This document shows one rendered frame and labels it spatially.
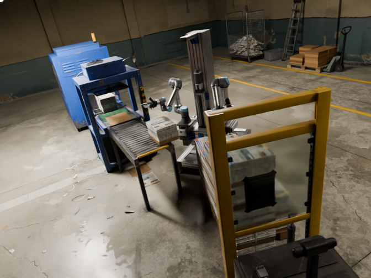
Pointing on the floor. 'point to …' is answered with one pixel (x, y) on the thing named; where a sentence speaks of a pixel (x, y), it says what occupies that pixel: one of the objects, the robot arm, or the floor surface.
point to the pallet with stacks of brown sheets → (313, 57)
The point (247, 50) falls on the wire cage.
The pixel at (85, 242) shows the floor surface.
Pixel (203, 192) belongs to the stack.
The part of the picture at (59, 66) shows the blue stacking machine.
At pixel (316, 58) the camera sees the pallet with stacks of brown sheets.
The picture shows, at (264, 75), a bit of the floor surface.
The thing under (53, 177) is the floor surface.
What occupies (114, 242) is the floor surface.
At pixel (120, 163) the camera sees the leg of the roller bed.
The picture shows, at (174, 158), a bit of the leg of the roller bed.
